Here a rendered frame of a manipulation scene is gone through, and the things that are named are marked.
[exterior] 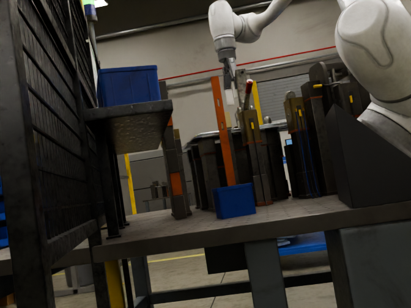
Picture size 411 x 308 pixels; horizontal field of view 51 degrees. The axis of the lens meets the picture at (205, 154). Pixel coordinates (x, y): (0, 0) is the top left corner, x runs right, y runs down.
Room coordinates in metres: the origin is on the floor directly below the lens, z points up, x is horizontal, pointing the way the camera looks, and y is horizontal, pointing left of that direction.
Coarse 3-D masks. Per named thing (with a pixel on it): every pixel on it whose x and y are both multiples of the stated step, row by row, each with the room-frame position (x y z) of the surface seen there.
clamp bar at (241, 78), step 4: (244, 68) 1.60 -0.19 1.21; (236, 72) 1.60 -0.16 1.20; (240, 72) 1.59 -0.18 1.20; (244, 72) 1.60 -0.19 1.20; (236, 76) 1.61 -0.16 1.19; (240, 76) 1.60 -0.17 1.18; (244, 76) 1.60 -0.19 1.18; (236, 80) 1.62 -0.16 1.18; (240, 80) 1.60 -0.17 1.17; (244, 80) 1.61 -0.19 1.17; (240, 84) 1.61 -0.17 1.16; (244, 84) 1.61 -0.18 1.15; (240, 88) 1.61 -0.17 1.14; (244, 88) 1.61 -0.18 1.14; (240, 92) 1.61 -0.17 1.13; (244, 92) 1.61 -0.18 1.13; (240, 96) 1.61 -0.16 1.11; (244, 96) 1.61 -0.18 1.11; (240, 100) 1.61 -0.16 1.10; (240, 104) 1.62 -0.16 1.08; (248, 104) 1.62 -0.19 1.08; (248, 108) 1.62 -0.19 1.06
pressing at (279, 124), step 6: (264, 126) 1.68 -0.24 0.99; (270, 126) 1.68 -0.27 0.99; (276, 126) 1.79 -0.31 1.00; (282, 126) 1.82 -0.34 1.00; (210, 132) 1.64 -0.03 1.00; (216, 132) 1.65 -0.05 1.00; (234, 132) 1.66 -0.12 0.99; (240, 132) 1.79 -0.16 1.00; (192, 138) 1.69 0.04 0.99; (198, 138) 1.77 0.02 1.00; (216, 138) 1.86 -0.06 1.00
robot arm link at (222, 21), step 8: (216, 8) 1.73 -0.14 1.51; (224, 8) 1.72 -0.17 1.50; (216, 16) 1.72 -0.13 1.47; (224, 16) 1.72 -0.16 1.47; (232, 16) 1.74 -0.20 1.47; (216, 24) 1.73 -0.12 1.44; (224, 24) 1.72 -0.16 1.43; (232, 24) 1.74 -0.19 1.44; (240, 24) 1.78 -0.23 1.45; (216, 32) 1.74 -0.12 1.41; (224, 32) 1.73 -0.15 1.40; (232, 32) 1.74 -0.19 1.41; (240, 32) 1.80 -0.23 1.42
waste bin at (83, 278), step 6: (90, 264) 4.48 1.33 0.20; (66, 270) 4.51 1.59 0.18; (78, 270) 4.45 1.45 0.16; (84, 270) 4.46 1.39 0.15; (90, 270) 4.48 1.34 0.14; (66, 276) 4.54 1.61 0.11; (84, 276) 4.46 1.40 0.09; (90, 276) 4.48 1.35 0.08; (84, 282) 4.46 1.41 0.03; (90, 282) 4.48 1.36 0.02
